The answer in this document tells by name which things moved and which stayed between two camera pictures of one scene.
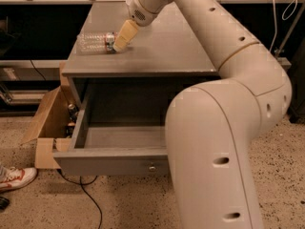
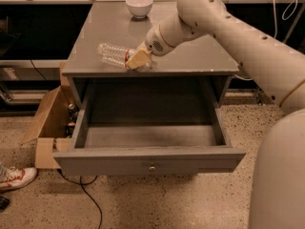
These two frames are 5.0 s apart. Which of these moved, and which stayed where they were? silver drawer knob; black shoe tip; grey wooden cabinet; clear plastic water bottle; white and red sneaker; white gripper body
Moved: clear plastic water bottle; white gripper body
Stayed: black shoe tip; white and red sneaker; grey wooden cabinet; silver drawer knob
